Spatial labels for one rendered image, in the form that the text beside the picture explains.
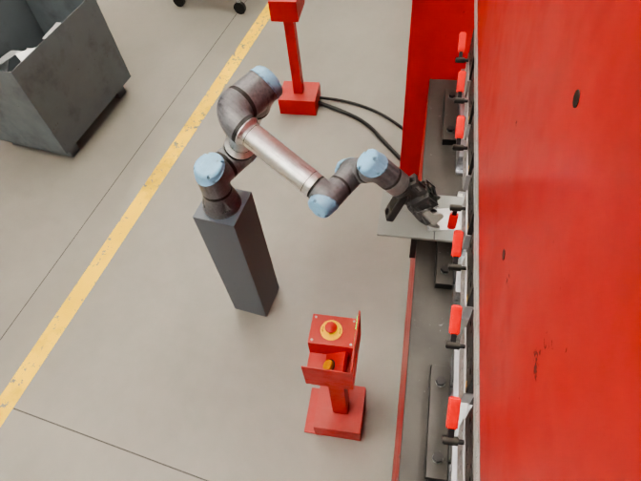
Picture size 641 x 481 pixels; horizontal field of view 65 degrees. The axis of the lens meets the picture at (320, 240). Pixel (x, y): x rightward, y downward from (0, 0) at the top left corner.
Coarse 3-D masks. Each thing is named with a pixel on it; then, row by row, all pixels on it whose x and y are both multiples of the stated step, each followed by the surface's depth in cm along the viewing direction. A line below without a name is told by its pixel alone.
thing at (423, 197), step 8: (416, 176) 146; (416, 184) 144; (424, 184) 148; (432, 184) 152; (408, 192) 145; (416, 192) 147; (424, 192) 147; (432, 192) 150; (408, 200) 150; (416, 200) 149; (424, 200) 148; (432, 200) 148; (408, 208) 151; (416, 208) 151; (424, 208) 152
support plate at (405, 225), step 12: (384, 192) 169; (384, 204) 166; (444, 204) 164; (384, 216) 163; (408, 216) 162; (384, 228) 160; (396, 228) 160; (408, 228) 160; (420, 228) 159; (444, 240) 156
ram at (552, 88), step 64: (512, 0) 94; (576, 0) 54; (640, 0) 38; (512, 64) 88; (576, 64) 52; (640, 64) 37; (512, 128) 82; (576, 128) 50; (640, 128) 36; (512, 192) 77; (576, 192) 48; (640, 192) 35; (512, 256) 73; (576, 256) 46; (640, 256) 34; (512, 320) 69; (576, 320) 45; (640, 320) 33; (512, 384) 66; (576, 384) 43; (640, 384) 32; (512, 448) 63; (576, 448) 42; (640, 448) 32
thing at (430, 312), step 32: (448, 160) 192; (448, 192) 183; (416, 256) 168; (416, 288) 161; (416, 320) 155; (448, 320) 154; (416, 352) 149; (448, 352) 148; (416, 384) 144; (416, 416) 139; (416, 448) 134; (416, 480) 130
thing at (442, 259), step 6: (438, 246) 166; (444, 246) 166; (450, 246) 166; (438, 252) 165; (444, 252) 165; (450, 252) 165; (438, 258) 164; (444, 258) 164; (450, 258) 163; (438, 264) 162; (444, 264) 162; (438, 270) 161; (450, 270) 161; (438, 276) 160; (444, 276) 160; (450, 276) 160; (438, 282) 159; (444, 282) 158; (450, 282) 158; (444, 288) 160; (450, 288) 160
